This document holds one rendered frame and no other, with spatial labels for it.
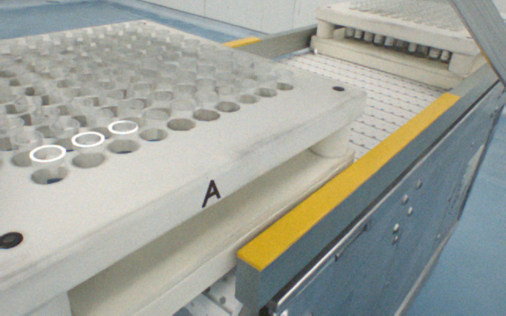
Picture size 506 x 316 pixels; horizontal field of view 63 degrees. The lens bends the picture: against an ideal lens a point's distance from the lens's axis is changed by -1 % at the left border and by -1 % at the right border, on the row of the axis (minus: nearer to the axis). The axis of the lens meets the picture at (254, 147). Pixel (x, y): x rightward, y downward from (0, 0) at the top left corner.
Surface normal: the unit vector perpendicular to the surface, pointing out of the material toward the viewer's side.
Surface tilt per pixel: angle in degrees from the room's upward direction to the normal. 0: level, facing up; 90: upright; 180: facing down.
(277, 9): 90
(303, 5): 90
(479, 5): 87
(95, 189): 0
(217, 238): 0
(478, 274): 0
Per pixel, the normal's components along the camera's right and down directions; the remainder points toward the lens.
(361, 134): 0.07, -0.87
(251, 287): -0.63, 0.33
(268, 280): 0.77, 0.36
